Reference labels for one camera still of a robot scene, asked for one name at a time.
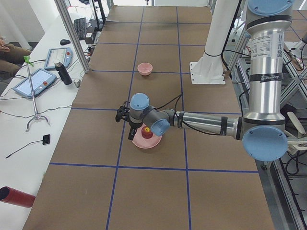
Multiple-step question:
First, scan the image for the black water bottle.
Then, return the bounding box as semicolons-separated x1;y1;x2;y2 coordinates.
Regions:
54;60;72;85

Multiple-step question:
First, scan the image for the far teach pendant tablet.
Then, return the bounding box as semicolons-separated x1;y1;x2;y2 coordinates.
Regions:
44;47;73;71

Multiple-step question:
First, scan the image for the teach pendant tablet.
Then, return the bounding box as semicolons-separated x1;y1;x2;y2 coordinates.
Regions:
13;68;57;97
44;47;73;71

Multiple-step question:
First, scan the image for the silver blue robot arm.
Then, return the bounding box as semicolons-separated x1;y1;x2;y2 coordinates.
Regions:
116;0;293;161

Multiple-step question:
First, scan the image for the near teach pendant tablet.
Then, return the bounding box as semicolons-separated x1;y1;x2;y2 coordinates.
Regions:
13;68;57;97

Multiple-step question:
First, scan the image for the red cylinder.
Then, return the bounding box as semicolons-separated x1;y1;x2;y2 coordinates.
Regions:
0;186;35;208

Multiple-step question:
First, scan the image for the pink plate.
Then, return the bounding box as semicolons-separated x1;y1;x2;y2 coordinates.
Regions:
132;124;162;149

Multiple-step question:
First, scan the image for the metal stand with green clip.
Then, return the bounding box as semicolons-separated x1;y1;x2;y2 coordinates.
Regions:
24;56;50;132

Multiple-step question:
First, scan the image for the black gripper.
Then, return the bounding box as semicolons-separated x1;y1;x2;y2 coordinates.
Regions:
127;117;142;140

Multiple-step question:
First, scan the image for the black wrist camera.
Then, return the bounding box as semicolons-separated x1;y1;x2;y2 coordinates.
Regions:
115;101;130;123

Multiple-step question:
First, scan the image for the seated person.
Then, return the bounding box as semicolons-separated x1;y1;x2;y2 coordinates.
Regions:
0;37;32;77

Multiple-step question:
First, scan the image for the white chair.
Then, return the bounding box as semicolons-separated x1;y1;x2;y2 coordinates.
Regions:
284;112;307;155

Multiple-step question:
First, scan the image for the black keyboard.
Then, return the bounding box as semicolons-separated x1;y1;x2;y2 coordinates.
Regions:
73;17;86;40

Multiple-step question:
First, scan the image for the small black sensor with cable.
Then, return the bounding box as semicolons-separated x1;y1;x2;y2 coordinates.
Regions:
6;134;51;159

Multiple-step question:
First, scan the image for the red apple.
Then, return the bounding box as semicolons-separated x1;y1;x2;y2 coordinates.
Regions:
141;126;153;139

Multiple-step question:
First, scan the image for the pink bowl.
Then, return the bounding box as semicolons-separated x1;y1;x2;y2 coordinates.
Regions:
137;62;153;76

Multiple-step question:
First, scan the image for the aluminium frame post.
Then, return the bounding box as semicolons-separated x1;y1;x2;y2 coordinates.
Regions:
54;0;89;73

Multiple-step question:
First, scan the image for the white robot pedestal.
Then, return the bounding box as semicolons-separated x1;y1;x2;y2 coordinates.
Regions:
189;0;241;85

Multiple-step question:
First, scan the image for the black computer mouse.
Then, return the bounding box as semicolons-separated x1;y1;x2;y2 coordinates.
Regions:
59;39;71;46

